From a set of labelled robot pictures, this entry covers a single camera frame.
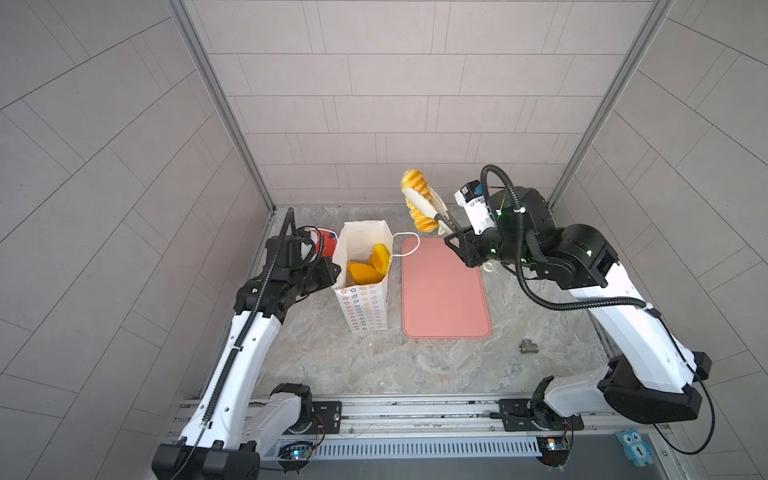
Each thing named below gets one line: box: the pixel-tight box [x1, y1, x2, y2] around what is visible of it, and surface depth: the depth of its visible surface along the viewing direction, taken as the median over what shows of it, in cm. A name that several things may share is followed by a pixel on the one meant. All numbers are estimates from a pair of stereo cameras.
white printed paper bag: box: [332, 221, 393, 333], surface depth 79 cm
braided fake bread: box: [347, 262, 385, 285], surface depth 82 cm
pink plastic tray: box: [402, 237, 491, 339], surface depth 90 cm
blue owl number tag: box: [615, 428, 654, 468], surface depth 68 cm
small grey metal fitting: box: [519, 339, 539, 354], surface depth 82 cm
